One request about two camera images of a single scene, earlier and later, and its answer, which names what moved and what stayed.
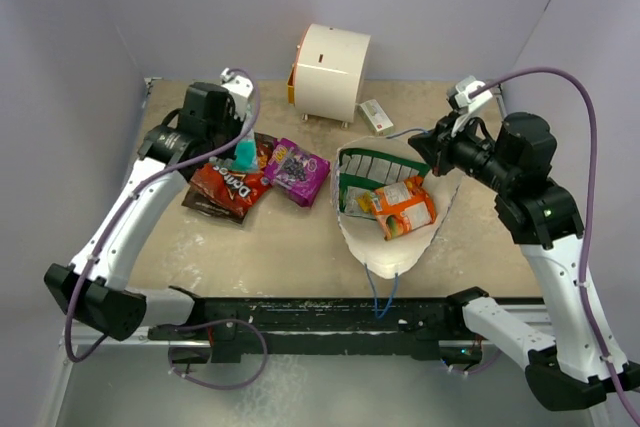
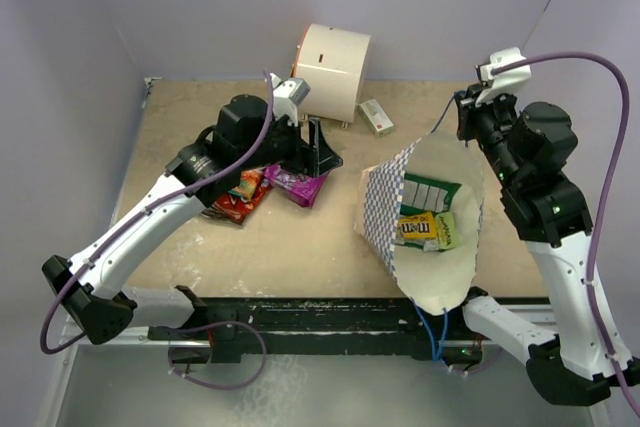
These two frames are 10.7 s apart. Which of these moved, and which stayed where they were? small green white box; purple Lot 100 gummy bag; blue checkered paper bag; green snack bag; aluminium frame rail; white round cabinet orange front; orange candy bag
Moved: orange candy bag; blue checkered paper bag; green snack bag
Stayed: white round cabinet orange front; purple Lot 100 gummy bag; small green white box; aluminium frame rail
